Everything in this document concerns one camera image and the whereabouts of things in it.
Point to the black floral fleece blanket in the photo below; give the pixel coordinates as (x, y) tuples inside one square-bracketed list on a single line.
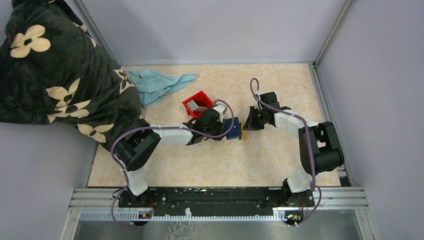
[(53, 71)]

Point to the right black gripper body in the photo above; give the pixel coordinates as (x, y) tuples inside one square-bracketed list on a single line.
[(257, 120)]

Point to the aluminium frame post right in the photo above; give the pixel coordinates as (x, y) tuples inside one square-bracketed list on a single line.
[(348, 4)]

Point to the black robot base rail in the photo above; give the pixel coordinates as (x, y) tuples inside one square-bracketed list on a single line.
[(219, 202)]

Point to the cards stack in bin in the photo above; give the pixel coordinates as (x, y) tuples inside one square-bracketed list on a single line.
[(195, 107)]

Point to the gold credit card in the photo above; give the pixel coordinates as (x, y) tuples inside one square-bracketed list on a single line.
[(243, 131)]

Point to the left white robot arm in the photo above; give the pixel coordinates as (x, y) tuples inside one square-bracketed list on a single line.
[(133, 149)]

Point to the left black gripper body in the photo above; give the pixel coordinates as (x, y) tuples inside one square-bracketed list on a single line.
[(217, 129)]

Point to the aluminium frame post left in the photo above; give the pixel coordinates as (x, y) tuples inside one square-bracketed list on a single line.
[(93, 27)]

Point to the red plastic bin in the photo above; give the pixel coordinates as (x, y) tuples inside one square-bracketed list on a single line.
[(202, 99)]

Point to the aluminium frame post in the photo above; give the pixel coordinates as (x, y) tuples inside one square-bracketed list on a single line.
[(348, 4), (93, 27)]

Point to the navy leather card holder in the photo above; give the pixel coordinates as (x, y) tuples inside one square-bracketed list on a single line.
[(235, 131)]

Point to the light blue cloth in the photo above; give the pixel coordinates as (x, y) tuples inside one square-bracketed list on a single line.
[(152, 86)]

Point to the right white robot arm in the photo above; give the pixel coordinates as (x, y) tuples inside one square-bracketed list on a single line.
[(320, 150)]

